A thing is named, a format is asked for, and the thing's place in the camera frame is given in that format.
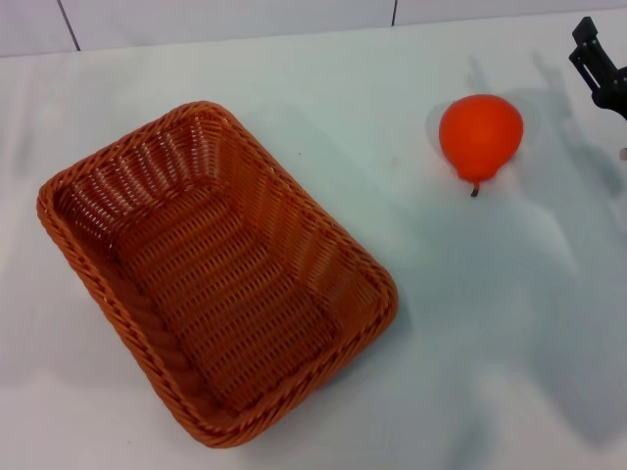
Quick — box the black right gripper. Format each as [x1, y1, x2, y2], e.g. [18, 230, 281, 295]
[568, 16, 627, 120]

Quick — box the orange woven wicker basket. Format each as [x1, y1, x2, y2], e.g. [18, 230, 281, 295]
[36, 100, 400, 450]

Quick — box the orange pear-shaped fruit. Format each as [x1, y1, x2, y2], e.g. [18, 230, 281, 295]
[438, 93, 525, 199]

